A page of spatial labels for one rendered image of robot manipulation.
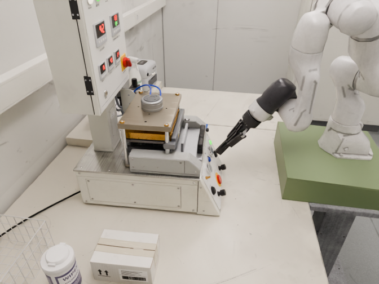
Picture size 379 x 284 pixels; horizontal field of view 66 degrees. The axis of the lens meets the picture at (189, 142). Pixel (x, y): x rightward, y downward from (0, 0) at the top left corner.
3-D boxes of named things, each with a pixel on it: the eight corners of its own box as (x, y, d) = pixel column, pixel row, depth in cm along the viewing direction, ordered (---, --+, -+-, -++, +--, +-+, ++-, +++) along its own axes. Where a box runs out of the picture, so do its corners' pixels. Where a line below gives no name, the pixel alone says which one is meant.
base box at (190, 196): (83, 204, 115) (74, 171, 106) (114, 151, 147) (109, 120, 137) (219, 217, 111) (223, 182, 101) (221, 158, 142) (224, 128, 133)
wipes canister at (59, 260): (46, 297, 84) (31, 266, 76) (62, 270, 92) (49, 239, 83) (74, 302, 83) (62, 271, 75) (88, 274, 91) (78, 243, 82)
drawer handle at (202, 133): (197, 153, 107) (197, 144, 105) (200, 132, 120) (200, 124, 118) (202, 154, 107) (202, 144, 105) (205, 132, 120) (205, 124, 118)
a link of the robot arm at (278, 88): (290, 124, 120) (279, 109, 127) (315, 101, 114) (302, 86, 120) (261, 110, 110) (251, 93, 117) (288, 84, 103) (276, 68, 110)
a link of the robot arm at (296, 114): (285, 39, 102) (266, 107, 124) (312, 69, 89) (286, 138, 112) (313, 36, 103) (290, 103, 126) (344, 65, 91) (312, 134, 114)
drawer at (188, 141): (122, 162, 109) (119, 144, 105) (137, 131, 127) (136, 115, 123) (201, 167, 106) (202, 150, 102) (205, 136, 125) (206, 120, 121)
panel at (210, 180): (220, 212, 112) (201, 176, 104) (221, 164, 137) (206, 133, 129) (225, 211, 112) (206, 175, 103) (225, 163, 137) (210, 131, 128)
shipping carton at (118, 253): (92, 279, 89) (87, 261, 84) (109, 244, 100) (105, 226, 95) (151, 289, 87) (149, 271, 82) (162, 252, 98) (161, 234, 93)
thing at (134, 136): (124, 141, 105) (121, 118, 100) (139, 113, 123) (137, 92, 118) (171, 145, 103) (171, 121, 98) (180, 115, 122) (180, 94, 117)
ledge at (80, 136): (67, 145, 151) (65, 137, 148) (123, 84, 220) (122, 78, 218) (122, 150, 147) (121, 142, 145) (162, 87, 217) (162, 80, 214)
